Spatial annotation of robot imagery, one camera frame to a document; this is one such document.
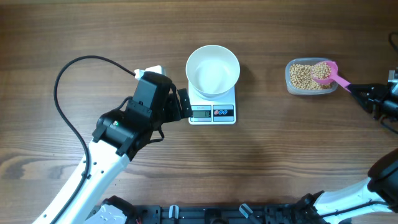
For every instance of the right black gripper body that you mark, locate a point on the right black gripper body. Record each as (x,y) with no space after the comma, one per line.
(389,104)

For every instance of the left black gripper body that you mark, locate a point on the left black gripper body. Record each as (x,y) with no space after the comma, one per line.
(171,113)

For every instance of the pink plastic measuring scoop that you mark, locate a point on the pink plastic measuring scoop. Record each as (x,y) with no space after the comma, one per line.
(326,72)

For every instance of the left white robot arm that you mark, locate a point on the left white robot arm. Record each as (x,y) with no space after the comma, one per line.
(118,136)

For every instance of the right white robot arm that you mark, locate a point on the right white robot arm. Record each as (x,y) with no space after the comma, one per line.
(376,193)

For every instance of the white digital kitchen scale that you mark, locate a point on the white digital kitchen scale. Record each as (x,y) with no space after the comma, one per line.
(220,110)

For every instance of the white bowl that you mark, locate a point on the white bowl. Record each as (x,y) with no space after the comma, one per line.
(212,70)

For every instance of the clear container of soybeans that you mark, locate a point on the clear container of soybeans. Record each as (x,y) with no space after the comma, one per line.
(299,78)

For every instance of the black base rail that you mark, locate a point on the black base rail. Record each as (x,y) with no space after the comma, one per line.
(269,214)

